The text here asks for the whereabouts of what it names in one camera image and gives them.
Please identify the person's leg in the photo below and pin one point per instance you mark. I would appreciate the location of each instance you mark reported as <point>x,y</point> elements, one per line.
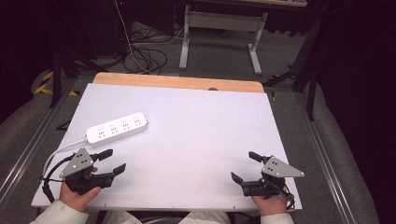
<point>123,218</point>
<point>202,218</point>

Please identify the person's left leg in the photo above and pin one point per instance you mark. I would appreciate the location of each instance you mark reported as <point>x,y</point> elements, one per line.
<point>123,218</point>

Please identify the person's left hand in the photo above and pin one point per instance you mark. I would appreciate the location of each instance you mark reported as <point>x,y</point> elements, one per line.
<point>76,199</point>

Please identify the person's right leg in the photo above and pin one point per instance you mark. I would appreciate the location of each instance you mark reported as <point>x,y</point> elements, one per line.
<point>202,218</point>

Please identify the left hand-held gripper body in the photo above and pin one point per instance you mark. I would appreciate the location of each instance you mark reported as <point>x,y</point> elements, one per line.
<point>76,165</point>

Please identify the white board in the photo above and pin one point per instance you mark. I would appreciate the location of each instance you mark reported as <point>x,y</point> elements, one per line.
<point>193,133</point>

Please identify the aluminium floor rail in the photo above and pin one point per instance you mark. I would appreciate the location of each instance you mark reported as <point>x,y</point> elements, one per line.
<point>28,149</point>
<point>323,161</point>

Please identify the white power strip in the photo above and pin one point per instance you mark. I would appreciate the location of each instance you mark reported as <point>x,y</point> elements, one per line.
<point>116,128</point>

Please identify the white metal desk frame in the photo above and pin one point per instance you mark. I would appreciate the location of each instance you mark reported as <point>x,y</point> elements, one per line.
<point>224,20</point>

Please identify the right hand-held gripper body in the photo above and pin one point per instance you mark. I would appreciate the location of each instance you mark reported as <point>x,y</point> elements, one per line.
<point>278,169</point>

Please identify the person's right hand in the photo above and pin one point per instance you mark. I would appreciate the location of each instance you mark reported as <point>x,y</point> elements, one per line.
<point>271,205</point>

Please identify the black metal stand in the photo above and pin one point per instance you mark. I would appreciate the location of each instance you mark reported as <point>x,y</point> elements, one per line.
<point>311,93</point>

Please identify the black tripod stand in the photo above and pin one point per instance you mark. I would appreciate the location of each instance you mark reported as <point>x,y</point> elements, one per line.
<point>56,77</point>

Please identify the wooden table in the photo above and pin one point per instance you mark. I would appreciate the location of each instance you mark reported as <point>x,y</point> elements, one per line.
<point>174,81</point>

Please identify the dark curtain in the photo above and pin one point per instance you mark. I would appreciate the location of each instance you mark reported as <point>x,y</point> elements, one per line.
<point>18,46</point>
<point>361,77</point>

